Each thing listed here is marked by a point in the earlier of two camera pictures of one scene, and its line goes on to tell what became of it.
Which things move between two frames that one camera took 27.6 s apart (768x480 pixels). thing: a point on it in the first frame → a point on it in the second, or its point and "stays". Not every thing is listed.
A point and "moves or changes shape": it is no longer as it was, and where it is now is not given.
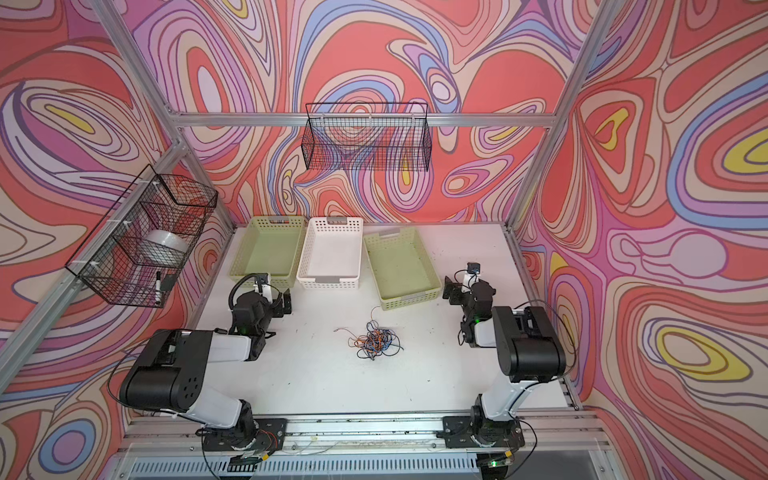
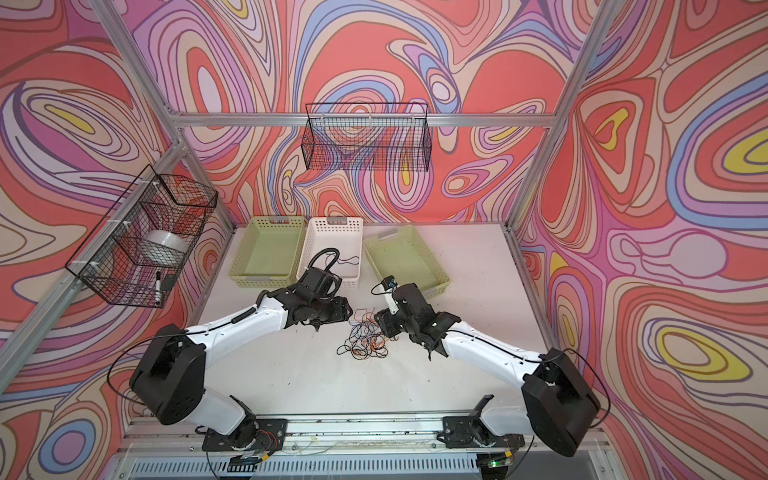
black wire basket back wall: x=368 y=137 stays
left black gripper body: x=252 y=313 → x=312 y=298
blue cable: x=381 y=347 moves or changes shape
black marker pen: x=158 y=293 stays
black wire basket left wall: x=143 y=244 stays
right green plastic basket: x=402 y=269 stays
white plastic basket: x=331 y=253 stays
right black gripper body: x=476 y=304 → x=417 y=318
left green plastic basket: x=272 y=245 stays
